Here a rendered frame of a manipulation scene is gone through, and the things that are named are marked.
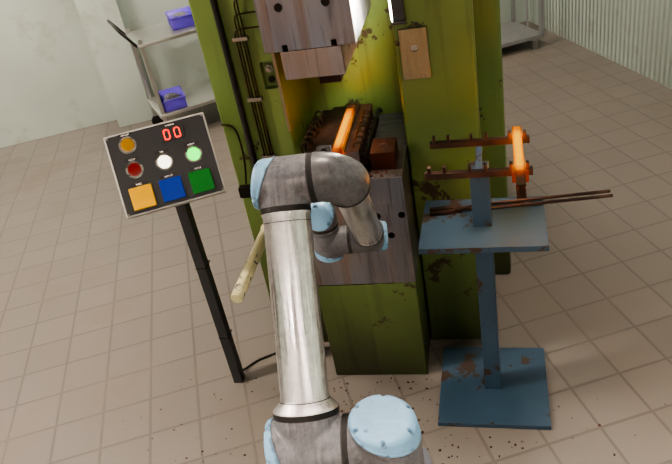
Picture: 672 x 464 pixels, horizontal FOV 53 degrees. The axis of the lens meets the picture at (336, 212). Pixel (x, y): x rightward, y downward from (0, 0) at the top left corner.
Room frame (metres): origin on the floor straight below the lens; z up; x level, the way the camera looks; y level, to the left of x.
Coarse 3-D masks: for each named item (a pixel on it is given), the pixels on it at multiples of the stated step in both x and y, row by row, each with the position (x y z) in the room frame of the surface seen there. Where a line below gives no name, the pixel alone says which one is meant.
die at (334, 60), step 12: (312, 48) 2.11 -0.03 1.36; (324, 48) 2.09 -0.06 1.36; (336, 48) 2.08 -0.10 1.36; (348, 48) 2.20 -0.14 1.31; (288, 60) 2.13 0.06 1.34; (300, 60) 2.12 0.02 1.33; (312, 60) 2.11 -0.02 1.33; (324, 60) 2.10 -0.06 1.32; (336, 60) 2.09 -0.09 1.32; (348, 60) 2.16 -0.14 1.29; (288, 72) 2.13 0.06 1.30; (300, 72) 2.12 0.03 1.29; (312, 72) 2.11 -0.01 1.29; (324, 72) 2.10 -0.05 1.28; (336, 72) 2.09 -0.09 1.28
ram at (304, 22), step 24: (264, 0) 2.13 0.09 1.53; (288, 0) 2.12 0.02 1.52; (312, 0) 2.10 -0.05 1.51; (336, 0) 2.08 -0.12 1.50; (360, 0) 2.26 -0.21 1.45; (264, 24) 2.14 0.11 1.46; (288, 24) 2.12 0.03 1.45; (312, 24) 2.10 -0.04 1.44; (336, 24) 2.08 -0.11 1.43; (360, 24) 2.19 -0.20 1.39; (264, 48) 2.14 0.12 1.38; (288, 48) 2.12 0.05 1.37
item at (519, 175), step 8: (512, 128) 1.94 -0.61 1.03; (520, 128) 1.93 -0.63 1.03; (512, 136) 1.89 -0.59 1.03; (520, 136) 1.88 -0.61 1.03; (520, 144) 1.82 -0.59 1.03; (520, 152) 1.77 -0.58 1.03; (520, 160) 1.73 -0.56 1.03; (520, 168) 1.68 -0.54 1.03; (512, 176) 1.66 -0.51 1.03; (520, 176) 1.62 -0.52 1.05; (528, 176) 1.64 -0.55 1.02; (520, 184) 1.57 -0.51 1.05; (520, 192) 1.57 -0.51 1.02
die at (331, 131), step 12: (336, 108) 2.51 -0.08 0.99; (360, 108) 2.46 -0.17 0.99; (372, 108) 2.49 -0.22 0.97; (324, 120) 2.44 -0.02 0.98; (336, 120) 2.39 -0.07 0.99; (324, 132) 2.30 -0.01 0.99; (336, 132) 2.26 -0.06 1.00; (348, 132) 2.24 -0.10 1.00; (360, 132) 2.23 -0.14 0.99; (312, 144) 2.24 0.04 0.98; (324, 144) 2.20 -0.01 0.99; (348, 144) 2.15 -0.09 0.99; (360, 156) 2.10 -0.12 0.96
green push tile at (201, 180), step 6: (192, 174) 2.06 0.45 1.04; (198, 174) 2.06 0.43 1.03; (204, 174) 2.06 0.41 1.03; (210, 174) 2.07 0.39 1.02; (192, 180) 2.05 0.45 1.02; (198, 180) 2.05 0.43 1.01; (204, 180) 2.05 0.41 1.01; (210, 180) 2.05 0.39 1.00; (192, 186) 2.04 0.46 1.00; (198, 186) 2.04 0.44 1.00; (204, 186) 2.04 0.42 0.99; (210, 186) 2.04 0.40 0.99; (198, 192) 2.03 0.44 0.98
